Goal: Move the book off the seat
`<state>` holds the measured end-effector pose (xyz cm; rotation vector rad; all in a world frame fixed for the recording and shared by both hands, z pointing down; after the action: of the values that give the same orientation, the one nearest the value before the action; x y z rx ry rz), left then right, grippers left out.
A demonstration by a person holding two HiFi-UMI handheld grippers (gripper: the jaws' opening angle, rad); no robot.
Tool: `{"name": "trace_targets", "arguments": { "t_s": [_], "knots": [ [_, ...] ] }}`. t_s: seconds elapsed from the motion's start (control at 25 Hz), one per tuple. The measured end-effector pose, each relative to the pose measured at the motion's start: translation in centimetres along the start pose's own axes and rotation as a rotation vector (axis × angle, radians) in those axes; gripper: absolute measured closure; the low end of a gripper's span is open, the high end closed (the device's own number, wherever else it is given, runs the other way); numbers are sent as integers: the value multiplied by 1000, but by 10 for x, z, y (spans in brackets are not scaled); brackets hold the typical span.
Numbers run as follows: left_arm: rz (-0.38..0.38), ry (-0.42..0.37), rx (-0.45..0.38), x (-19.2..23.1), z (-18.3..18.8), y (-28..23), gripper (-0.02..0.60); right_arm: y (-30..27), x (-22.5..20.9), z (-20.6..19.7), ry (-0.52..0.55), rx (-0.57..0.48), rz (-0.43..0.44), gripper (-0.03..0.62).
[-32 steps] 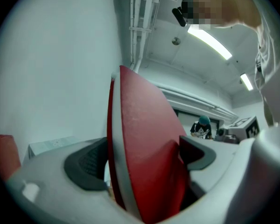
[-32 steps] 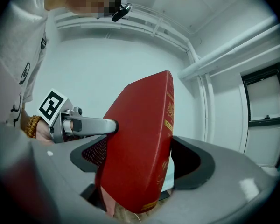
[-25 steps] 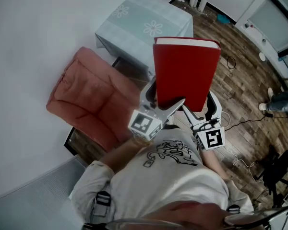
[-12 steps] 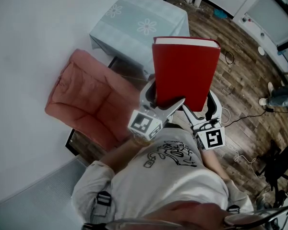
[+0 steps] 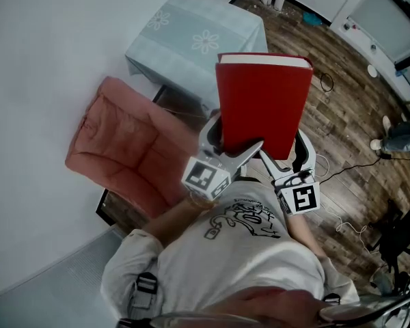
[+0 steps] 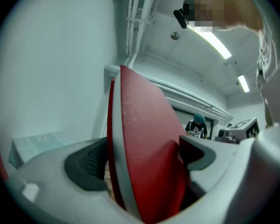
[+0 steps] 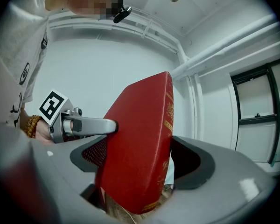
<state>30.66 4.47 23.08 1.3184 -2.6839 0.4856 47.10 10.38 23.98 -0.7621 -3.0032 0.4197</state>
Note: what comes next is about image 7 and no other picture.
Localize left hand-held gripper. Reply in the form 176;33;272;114
39;89;119;145

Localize person's white printed t-shirt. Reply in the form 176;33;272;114
0;0;52;135

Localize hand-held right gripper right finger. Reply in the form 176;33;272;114
148;135;279;224

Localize red hardcover book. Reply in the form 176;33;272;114
95;70;175;216

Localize person's left forearm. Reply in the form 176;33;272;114
20;108;54;147

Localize wooden bead bracelet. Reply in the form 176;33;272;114
25;114;42;139

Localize black head-worn camera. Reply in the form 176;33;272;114
112;5;133;24

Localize thick white horizontal pipe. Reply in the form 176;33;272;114
171;14;280;82

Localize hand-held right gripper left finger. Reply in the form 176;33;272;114
30;135;122;224

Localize black-framed window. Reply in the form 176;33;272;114
230;59;280;166

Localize white ceiling pipe rack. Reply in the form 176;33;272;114
48;7;190;63

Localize white vertical pipes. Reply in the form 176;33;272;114
186;73;204;140

